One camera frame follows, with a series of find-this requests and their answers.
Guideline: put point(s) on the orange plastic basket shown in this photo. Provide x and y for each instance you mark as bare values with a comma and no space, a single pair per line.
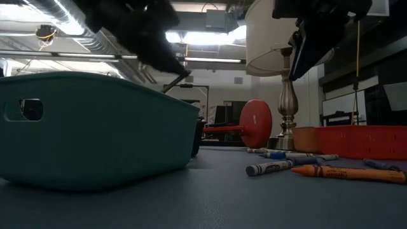
305,140

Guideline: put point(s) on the crayon pale wrapper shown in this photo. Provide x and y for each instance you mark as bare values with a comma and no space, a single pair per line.
257,150

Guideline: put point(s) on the red dumbbell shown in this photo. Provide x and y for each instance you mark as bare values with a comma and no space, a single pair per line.
256,124

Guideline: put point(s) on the long ceiling light bar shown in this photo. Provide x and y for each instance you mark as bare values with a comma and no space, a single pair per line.
210,59

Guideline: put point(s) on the white wall board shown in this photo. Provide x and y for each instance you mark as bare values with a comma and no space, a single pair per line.
343,103

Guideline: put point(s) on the blue crayon white wrapper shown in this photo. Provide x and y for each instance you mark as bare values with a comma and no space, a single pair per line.
311,156
306,161
270,167

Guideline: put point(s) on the grey ceiling box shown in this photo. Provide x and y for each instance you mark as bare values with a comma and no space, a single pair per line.
215,19

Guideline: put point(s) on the orange crayon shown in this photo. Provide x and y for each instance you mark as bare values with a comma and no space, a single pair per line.
349,174

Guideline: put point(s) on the red plastic basket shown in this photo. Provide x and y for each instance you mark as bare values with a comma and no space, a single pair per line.
362,143

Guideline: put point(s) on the black cabinet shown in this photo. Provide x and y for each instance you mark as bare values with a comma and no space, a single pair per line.
222,117

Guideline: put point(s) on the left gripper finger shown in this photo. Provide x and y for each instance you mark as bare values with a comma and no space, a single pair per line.
159,51

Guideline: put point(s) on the black plastic basket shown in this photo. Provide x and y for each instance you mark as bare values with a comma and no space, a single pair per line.
197,140

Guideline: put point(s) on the white shade table lamp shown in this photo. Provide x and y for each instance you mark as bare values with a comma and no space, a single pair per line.
270,31

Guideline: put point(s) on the teal plastic bin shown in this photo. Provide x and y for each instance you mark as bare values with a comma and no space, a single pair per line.
95,136

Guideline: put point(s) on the black metal frame stand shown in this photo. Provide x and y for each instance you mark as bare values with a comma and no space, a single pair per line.
186,86

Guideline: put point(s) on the crayon with paper wrapper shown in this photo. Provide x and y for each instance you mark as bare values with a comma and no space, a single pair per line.
175,83

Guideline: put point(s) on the grey wall vent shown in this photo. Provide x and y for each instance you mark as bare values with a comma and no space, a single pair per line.
238,80

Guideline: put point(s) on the bare blue crayon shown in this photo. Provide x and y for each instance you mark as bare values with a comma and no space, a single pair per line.
378,164

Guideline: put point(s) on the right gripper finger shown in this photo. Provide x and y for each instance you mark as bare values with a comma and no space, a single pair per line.
310,47

